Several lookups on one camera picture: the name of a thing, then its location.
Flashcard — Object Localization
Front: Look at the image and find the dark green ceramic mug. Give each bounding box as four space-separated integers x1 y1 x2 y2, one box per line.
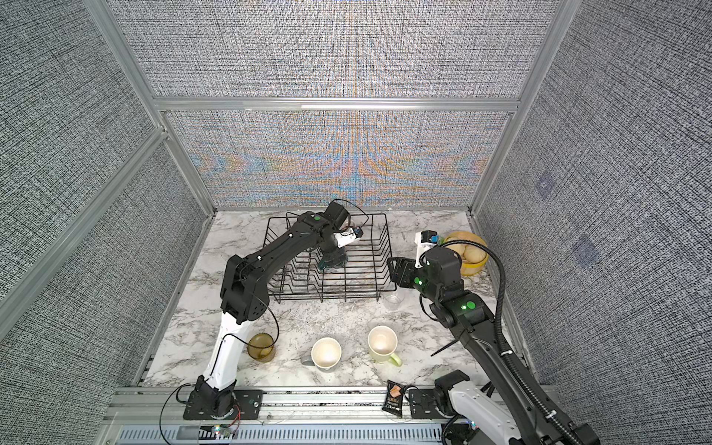
317 255 348 272

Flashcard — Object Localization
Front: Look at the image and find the amber glass cup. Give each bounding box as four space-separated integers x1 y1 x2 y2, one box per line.
247 333 276 363

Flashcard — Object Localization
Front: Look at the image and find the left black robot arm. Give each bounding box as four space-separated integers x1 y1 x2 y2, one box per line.
191 201 350 418

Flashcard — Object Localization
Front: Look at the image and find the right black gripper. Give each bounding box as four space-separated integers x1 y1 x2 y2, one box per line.
388 256 447 310

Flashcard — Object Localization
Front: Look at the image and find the clear glass cup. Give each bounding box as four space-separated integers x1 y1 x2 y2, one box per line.
381 292 403 312

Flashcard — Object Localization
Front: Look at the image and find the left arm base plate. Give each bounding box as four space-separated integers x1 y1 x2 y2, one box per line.
183 389 264 421

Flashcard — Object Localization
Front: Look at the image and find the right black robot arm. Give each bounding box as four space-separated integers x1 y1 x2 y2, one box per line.
388 243 600 444

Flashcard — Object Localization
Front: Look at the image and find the black stirring stick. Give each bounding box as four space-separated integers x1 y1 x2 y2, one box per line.
430 337 460 357

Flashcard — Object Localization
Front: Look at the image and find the light green ceramic mug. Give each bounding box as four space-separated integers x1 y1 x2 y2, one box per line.
367 326 402 367

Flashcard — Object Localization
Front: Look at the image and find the black wire dish rack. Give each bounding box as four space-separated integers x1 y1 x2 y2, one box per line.
268 213 396 303

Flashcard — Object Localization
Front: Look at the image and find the black snack packet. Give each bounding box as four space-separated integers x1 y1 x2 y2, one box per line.
382 380 407 418

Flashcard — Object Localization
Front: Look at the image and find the round bread bun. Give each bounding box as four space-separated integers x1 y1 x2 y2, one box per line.
449 243 467 257
464 246 488 264

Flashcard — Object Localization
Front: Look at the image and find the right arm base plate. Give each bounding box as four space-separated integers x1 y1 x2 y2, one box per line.
407 389 446 420

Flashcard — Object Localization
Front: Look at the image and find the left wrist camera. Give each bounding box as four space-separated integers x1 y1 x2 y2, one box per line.
332 226 363 248

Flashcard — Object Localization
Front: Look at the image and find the yellow bowl with green handle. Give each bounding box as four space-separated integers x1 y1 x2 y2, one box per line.
444 231 489 276

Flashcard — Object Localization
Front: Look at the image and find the white grey ceramic mug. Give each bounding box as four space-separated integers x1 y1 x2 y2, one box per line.
301 337 342 372

